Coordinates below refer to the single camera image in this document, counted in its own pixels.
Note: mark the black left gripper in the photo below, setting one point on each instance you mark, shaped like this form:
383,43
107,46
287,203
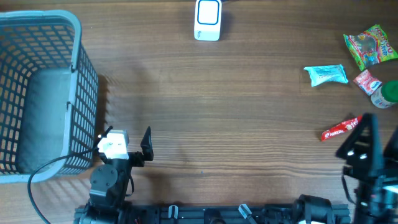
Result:
137,159

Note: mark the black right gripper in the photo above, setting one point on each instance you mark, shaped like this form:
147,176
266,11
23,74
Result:
370,167

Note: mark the red coffee stick sachet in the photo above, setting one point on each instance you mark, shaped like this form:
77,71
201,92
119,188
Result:
341,128

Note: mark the green lid white jar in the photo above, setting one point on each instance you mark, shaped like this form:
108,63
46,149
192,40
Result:
386,95

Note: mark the red snack packet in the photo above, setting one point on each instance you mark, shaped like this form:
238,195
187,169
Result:
367,82

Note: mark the light teal tissue pack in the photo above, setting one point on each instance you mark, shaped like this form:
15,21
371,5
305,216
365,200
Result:
326,73

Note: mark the green gummy candy bag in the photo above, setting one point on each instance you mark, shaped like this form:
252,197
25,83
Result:
370,47

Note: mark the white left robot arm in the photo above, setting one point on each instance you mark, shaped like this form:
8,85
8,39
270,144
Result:
109,182

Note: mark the white barcode scanner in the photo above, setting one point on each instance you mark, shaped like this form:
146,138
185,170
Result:
207,20

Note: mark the grey plastic shopping basket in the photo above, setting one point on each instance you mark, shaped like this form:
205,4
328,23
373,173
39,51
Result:
49,95

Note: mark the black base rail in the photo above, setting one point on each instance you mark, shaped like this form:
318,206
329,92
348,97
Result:
270,213

